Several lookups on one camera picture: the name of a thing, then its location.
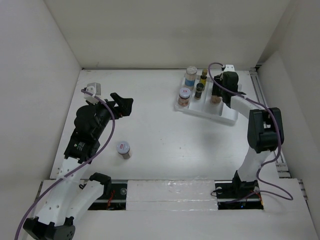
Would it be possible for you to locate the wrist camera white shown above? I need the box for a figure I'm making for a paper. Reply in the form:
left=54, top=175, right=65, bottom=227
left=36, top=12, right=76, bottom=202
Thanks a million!
left=83, top=82, right=102, bottom=105
left=221, top=64, right=235, bottom=72

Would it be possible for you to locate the tall jar silver lid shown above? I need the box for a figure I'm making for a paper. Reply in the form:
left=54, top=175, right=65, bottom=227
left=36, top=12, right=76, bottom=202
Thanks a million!
left=184, top=66, right=198, bottom=90

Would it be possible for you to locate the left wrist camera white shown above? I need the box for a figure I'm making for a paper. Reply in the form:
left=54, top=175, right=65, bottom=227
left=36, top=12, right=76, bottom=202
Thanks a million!
left=83, top=82, right=102, bottom=105

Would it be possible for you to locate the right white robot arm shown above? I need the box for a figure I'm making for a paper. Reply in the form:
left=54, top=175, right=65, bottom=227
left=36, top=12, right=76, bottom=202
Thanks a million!
left=211, top=71, right=284, bottom=204

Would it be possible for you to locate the pink lid spice bottle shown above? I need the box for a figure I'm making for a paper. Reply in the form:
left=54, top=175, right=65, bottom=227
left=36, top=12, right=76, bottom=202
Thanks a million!
left=210, top=95, right=222, bottom=104

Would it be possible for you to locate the white divided tray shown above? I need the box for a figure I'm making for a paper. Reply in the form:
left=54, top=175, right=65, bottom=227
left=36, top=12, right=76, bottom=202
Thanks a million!
left=174, top=77, right=238, bottom=125

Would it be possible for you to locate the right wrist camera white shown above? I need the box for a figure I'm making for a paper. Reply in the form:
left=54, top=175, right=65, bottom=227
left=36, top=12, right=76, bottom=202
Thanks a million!
left=221, top=64, right=235, bottom=72

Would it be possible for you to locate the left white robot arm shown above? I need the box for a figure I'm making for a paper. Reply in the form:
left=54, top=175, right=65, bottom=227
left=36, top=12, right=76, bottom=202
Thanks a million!
left=23, top=89, right=134, bottom=240

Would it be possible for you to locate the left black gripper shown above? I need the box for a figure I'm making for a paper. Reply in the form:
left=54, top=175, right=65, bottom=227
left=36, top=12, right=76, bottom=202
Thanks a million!
left=88, top=92, right=133, bottom=139

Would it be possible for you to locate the dark jar white lid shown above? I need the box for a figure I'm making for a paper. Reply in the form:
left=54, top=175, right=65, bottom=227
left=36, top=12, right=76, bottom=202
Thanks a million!
left=116, top=141, right=131, bottom=160

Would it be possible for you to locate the yellow bottle cork cap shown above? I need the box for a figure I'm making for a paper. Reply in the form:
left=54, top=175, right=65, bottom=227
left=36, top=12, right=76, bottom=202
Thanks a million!
left=199, top=68, right=208, bottom=89

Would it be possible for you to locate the small black pepper grinder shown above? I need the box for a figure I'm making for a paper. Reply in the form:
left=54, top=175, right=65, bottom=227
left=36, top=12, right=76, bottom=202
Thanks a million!
left=194, top=82, right=205, bottom=100

